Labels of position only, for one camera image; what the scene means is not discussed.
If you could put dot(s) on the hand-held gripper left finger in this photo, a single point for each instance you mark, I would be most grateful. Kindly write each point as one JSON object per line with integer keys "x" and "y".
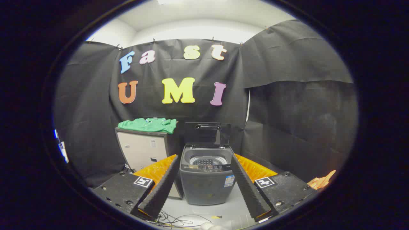
{"x": 161, "y": 191}

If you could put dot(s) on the green polo shirt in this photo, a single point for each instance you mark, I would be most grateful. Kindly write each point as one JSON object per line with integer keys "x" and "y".
{"x": 147, "y": 125}

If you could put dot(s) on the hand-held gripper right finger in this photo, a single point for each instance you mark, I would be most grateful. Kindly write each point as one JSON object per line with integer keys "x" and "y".
{"x": 249, "y": 191}

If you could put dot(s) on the grey cabinet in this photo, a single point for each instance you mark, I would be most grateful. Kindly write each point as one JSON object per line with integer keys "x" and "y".
{"x": 140, "y": 150}

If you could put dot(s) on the orange cloth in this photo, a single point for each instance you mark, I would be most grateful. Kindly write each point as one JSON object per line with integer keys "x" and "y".
{"x": 321, "y": 182}

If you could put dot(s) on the grey washing machine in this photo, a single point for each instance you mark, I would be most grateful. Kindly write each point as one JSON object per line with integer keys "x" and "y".
{"x": 204, "y": 188}

